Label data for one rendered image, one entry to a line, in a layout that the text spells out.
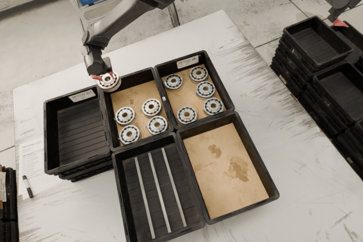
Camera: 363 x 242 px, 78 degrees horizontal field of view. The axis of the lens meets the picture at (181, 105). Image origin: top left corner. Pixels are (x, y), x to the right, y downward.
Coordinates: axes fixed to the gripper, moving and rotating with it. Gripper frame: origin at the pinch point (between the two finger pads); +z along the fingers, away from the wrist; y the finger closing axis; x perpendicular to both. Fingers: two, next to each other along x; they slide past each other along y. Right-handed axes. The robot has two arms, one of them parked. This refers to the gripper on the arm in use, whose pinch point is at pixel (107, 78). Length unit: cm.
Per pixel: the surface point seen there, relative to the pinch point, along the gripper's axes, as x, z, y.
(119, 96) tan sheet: 4.2, 22.6, -1.5
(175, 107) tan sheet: -13.7, 23.2, 25.6
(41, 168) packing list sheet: -16, 35, -55
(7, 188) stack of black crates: -2, 75, -106
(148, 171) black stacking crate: -41.1, 23.4, 4.0
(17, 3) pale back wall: 253, 89, -122
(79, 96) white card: 8.0, 16.1, -21.1
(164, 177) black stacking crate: -46, 23, 10
